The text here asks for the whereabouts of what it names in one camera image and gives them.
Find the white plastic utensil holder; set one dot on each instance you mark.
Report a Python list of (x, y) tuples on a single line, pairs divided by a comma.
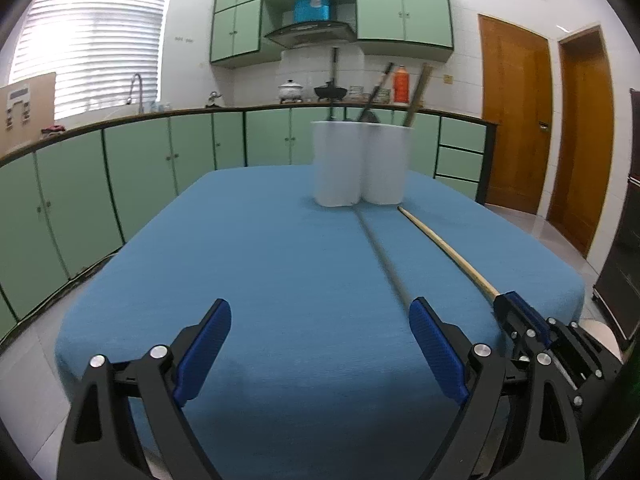
[(350, 165)]

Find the stack of bowls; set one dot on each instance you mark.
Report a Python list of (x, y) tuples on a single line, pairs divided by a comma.
[(358, 93)]

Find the black wok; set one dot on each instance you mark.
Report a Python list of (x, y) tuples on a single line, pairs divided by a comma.
[(331, 92)]

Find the patterned bowl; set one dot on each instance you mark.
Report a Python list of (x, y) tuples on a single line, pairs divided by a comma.
[(383, 95)]

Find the blue box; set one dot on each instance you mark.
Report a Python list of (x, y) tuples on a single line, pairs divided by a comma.
[(312, 8)]

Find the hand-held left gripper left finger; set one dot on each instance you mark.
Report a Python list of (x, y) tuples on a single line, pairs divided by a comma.
[(205, 345)]

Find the green upper cabinet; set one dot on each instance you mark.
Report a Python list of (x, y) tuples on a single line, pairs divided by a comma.
[(405, 5), (235, 20)]

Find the cardboard box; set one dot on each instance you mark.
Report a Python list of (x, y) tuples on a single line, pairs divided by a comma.
[(25, 115)]

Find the blue tablecloth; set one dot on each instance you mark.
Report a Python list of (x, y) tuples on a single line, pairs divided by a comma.
[(275, 260)]

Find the red thermos flask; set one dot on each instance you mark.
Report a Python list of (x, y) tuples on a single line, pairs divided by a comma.
[(401, 87)]

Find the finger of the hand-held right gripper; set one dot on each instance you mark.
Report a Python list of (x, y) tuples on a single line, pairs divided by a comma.
[(517, 332), (532, 320)]

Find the green lower kitchen cabinets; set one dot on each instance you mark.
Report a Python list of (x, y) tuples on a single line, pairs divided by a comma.
[(140, 170)]

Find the steel kitchen faucet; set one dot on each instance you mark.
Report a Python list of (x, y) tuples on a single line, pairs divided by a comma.
[(135, 90)]

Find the red cloth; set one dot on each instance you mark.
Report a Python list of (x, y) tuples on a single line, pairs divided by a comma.
[(54, 129)]

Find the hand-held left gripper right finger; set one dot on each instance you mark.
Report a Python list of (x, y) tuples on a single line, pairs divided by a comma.
[(437, 350)]

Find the black furniture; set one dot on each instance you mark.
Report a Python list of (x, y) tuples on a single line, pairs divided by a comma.
[(622, 235)]

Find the brown wooden door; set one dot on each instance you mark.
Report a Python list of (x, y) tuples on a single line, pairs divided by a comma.
[(515, 120), (582, 150)]

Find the thin dark grey chopstick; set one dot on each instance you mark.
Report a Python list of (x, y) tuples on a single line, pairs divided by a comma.
[(382, 82)]

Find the small cups by sink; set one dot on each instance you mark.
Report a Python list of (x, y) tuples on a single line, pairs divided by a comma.
[(160, 106)]

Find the white cooking pot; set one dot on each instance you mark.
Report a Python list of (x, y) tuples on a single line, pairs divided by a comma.
[(291, 91)]

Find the white window blinds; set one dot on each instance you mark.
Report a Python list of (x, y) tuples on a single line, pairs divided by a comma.
[(100, 45)]

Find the range hood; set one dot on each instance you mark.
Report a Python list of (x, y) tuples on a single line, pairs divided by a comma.
[(310, 35)]

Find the light bamboo chopstick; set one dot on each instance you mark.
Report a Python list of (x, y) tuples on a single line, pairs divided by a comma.
[(450, 252), (417, 92)]

